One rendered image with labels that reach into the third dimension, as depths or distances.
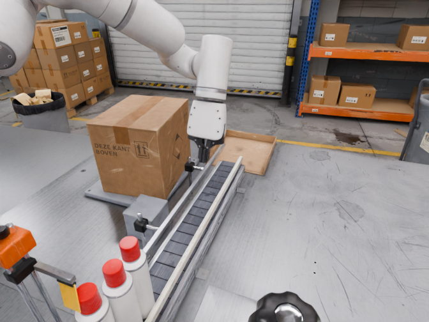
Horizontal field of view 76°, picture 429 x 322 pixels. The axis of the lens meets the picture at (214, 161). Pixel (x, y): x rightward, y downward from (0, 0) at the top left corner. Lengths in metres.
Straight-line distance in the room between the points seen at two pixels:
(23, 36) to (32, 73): 3.83
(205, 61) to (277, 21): 3.80
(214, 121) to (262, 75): 3.93
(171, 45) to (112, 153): 0.44
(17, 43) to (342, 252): 0.91
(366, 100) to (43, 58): 4.15
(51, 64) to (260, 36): 2.88
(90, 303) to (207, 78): 0.54
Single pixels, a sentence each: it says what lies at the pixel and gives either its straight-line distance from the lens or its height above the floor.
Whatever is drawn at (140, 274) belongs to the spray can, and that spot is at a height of 1.02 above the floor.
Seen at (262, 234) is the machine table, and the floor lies 0.83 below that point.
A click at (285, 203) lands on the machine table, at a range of 1.02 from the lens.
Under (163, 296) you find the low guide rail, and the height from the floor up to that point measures 0.91.
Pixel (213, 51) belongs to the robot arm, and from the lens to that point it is 0.74.
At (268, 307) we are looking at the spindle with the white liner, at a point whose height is 1.18.
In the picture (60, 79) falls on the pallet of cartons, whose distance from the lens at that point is 4.22.
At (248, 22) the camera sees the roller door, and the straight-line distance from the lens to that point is 4.55.
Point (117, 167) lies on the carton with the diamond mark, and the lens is 0.98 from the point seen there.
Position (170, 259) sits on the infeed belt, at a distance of 0.76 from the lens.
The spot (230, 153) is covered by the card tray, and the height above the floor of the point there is 0.83.
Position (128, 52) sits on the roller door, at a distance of 5.30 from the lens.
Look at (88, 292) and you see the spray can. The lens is 0.49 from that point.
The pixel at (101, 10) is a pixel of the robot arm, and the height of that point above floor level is 1.44.
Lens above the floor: 1.46
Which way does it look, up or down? 31 degrees down
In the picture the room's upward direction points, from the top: straight up
